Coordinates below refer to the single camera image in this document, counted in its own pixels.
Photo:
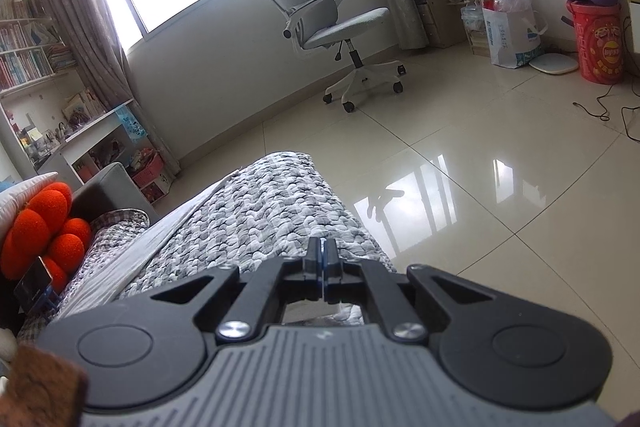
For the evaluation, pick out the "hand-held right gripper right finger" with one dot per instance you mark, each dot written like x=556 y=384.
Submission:
x=334 y=274

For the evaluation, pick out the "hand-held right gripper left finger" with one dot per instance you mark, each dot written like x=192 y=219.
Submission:
x=312 y=272

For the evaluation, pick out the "grey checkered quilt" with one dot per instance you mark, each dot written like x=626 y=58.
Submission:
x=250 y=217

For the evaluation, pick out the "red box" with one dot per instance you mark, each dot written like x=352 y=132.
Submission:
x=147 y=172

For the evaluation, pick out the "blue patterned bag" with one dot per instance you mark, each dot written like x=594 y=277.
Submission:
x=131 y=122

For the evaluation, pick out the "grey office chair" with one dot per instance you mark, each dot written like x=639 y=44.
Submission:
x=320 y=17

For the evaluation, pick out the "blue phone stand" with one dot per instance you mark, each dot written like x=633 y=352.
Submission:
x=50 y=302

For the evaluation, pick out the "orange flower cushion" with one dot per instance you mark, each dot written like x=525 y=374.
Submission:
x=45 y=222

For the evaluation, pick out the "smartphone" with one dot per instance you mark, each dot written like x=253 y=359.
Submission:
x=32 y=282

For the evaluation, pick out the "white paper bag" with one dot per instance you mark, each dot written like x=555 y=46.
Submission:
x=510 y=37

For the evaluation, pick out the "white pillow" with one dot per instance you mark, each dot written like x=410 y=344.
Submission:
x=25 y=192

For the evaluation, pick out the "white bathroom scale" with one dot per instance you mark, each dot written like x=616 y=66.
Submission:
x=552 y=64

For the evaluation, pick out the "red bucket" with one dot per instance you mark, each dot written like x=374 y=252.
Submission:
x=595 y=47

